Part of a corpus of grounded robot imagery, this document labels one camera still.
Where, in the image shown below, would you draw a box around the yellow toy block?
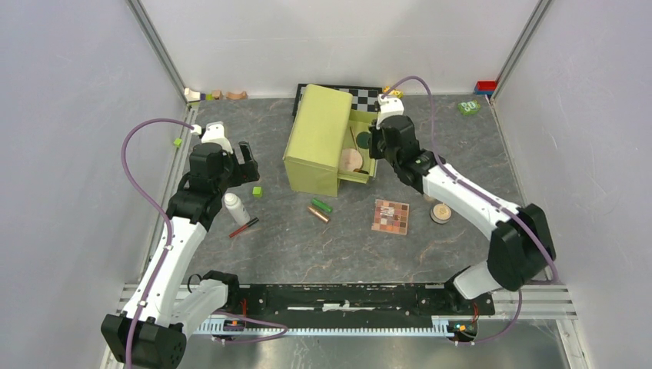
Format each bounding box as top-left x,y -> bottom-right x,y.
382,86 -> 404,98

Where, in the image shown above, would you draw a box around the red black pencil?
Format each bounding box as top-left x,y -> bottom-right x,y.
229,217 -> 259,238

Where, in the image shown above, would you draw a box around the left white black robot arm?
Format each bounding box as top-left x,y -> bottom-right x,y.
101,141 -> 260,368

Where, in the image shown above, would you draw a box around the white toy piece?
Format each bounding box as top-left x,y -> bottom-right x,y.
183,88 -> 205,103

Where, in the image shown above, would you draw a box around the green makeup organizer box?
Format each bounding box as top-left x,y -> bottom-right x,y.
283,84 -> 377,197

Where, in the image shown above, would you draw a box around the round wooden disc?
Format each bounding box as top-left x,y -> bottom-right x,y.
338,148 -> 364,172

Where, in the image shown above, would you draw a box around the wooden arch block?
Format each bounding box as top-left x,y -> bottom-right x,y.
225,91 -> 248,100

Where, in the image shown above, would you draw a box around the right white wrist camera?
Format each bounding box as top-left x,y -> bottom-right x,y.
376,95 -> 404,129

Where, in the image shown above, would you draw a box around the red blue blocks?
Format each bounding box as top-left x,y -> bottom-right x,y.
474,81 -> 497,95

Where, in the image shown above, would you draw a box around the round powder jar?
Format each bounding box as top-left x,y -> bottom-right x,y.
430,203 -> 453,224

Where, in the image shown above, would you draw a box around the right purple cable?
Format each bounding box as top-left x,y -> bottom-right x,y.
387,75 -> 561,347

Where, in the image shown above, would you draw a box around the green number block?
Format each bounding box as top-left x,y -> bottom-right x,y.
457,100 -> 481,116

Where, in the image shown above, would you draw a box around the copper lipstick tube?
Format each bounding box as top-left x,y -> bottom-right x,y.
307,205 -> 330,224

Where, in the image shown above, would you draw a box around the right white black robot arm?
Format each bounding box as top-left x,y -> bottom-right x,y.
369,115 -> 558,314

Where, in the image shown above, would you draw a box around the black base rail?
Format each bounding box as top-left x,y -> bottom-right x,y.
196,283 -> 495,338

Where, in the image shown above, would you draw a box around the black white checkerboard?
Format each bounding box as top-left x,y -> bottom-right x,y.
292,83 -> 382,117

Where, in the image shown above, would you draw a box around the eyeshadow palette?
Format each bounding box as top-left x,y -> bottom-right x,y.
371,199 -> 410,235

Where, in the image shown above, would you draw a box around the green tube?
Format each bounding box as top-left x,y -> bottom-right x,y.
311,198 -> 333,214

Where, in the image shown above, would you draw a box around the wooden stick brush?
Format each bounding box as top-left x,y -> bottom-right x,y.
348,127 -> 358,151

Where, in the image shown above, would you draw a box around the white bottle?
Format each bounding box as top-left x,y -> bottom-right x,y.
223,192 -> 251,226

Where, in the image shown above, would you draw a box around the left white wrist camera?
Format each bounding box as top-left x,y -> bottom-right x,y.
191,121 -> 234,154

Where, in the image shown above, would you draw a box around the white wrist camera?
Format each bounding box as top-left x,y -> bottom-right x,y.
191,121 -> 234,154
376,95 -> 404,129

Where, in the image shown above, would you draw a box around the dark green round compact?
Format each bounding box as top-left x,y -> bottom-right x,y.
355,131 -> 371,150

